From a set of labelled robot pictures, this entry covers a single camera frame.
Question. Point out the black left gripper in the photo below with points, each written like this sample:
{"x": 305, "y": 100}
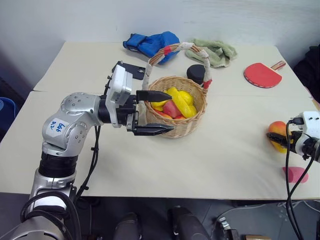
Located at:
{"x": 125, "y": 112}

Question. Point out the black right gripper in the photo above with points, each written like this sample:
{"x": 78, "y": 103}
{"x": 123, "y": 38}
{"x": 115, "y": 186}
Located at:
{"x": 295, "y": 140}

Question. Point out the orange yellow toy mango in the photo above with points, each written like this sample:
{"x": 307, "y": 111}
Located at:
{"x": 277, "y": 127}

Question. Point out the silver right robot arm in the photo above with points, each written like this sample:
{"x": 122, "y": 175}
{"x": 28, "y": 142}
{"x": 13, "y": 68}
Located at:
{"x": 312, "y": 147}

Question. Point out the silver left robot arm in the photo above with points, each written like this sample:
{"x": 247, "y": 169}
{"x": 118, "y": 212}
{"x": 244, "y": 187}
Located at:
{"x": 60, "y": 130}

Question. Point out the small yellow toy fruit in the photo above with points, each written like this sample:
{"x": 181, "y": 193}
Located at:
{"x": 158, "y": 105}

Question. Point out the orange red toy fruit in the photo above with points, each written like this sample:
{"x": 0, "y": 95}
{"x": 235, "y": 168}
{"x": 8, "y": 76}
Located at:
{"x": 165, "y": 115}

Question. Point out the red toy watermelon slice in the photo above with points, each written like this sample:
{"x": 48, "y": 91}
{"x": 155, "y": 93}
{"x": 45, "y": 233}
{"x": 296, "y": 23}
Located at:
{"x": 172, "y": 108}

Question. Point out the yellow toy banana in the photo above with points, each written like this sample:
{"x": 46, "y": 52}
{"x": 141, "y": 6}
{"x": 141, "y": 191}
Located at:
{"x": 182, "y": 103}

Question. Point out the pink toy fruit slice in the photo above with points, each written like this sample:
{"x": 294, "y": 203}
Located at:
{"x": 295, "y": 175}

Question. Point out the black round puck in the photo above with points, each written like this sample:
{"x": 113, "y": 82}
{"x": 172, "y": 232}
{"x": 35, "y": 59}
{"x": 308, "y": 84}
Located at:
{"x": 195, "y": 72}

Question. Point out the red table tennis paddle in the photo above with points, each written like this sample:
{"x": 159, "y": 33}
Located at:
{"x": 262, "y": 75}

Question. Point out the blue fabric bag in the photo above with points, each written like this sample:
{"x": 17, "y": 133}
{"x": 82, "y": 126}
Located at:
{"x": 157, "y": 43}

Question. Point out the dark bag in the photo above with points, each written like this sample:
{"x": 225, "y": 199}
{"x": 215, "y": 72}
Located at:
{"x": 308, "y": 70}

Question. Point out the green towel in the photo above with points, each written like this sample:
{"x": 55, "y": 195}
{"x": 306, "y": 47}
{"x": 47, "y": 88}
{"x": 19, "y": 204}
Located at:
{"x": 217, "y": 51}

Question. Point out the metal clamp under table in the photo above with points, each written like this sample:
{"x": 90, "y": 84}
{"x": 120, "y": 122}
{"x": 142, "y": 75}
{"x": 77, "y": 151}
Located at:
{"x": 226, "y": 228}

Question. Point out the dark rounded shape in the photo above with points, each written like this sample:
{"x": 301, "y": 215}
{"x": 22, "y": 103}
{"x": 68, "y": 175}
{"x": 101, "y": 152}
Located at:
{"x": 128, "y": 227}
{"x": 186, "y": 225}

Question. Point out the blue plastic bin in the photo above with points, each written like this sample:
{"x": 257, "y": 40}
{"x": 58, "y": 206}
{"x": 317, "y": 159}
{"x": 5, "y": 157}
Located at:
{"x": 6, "y": 112}

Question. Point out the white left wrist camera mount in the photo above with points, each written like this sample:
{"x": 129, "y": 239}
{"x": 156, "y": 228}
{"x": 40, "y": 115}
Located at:
{"x": 119, "y": 85}

